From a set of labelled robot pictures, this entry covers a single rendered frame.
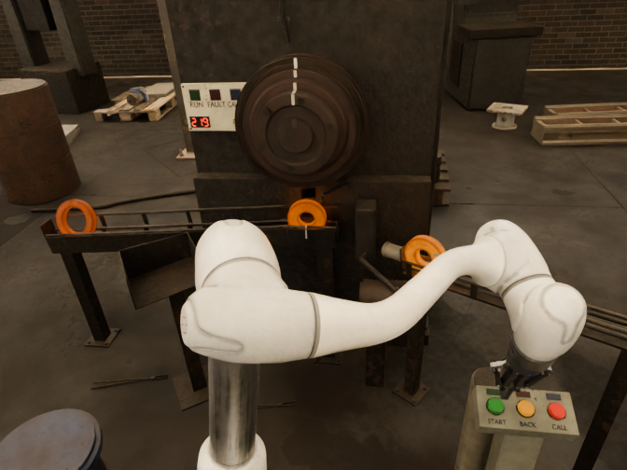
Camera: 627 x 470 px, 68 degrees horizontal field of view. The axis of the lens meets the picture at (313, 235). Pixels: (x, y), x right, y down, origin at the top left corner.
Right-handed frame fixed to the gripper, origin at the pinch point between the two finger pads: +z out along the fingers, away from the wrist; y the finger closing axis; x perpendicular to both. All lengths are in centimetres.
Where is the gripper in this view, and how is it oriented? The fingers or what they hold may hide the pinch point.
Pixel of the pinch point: (507, 388)
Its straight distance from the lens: 125.4
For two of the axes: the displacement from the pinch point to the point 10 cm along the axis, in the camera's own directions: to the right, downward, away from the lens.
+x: -1.1, 7.8, -6.2
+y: -9.9, -0.3, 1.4
